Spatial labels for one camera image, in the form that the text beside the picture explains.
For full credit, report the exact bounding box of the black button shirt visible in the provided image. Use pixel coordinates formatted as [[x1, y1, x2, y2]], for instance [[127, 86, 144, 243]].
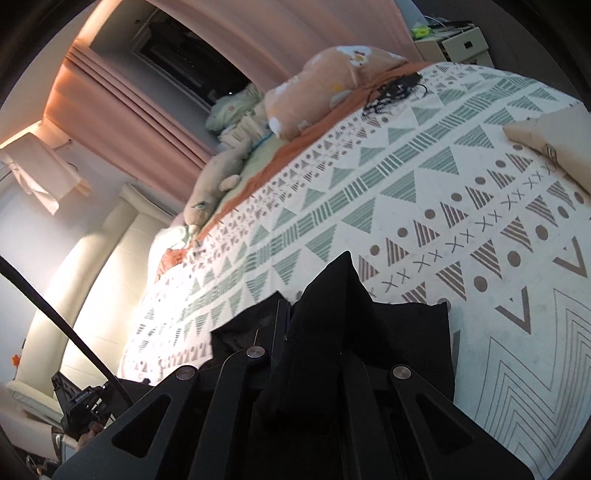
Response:
[[115, 250, 456, 480]]

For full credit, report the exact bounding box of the person left hand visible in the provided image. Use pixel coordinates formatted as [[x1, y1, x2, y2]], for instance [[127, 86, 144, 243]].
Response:
[[76, 422, 104, 451]]

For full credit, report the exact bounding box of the cream padded headboard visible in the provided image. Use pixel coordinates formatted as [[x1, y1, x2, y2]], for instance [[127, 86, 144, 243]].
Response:
[[7, 184, 172, 425]]

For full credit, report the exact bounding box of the beige shark plush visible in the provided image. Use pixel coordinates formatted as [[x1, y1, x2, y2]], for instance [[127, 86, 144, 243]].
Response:
[[183, 139, 252, 233]]

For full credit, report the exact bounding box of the pink curtain left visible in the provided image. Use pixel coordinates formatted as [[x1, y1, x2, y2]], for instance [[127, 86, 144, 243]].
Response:
[[44, 42, 212, 203]]

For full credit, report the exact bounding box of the pink curtain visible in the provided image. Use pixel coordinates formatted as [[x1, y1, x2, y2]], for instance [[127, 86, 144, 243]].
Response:
[[44, 42, 212, 203], [152, 0, 422, 91]]

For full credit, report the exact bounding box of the crumpled light bedding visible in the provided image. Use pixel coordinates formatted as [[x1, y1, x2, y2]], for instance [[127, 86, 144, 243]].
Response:
[[205, 83, 270, 148]]

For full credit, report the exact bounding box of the pink plush pillow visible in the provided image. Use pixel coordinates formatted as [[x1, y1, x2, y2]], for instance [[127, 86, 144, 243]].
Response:
[[264, 45, 408, 141]]

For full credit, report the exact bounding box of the patterned bed quilt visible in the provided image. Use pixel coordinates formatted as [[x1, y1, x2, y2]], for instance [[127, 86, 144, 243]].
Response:
[[118, 63, 590, 479]]

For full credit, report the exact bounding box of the pink curtain right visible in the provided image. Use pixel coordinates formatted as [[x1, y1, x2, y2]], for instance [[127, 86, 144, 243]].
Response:
[[152, 0, 422, 91]]

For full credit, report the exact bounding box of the cream bedside cabinet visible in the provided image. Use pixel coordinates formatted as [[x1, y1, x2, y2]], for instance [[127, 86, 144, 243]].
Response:
[[414, 22, 494, 68]]

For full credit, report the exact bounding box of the folded beige blanket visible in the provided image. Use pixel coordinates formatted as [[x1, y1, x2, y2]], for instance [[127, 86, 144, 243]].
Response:
[[503, 104, 591, 193]]

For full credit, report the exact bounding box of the black cable bundle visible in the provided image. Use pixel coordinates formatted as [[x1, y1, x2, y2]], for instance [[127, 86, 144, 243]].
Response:
[[361, 72, 429, 116]]

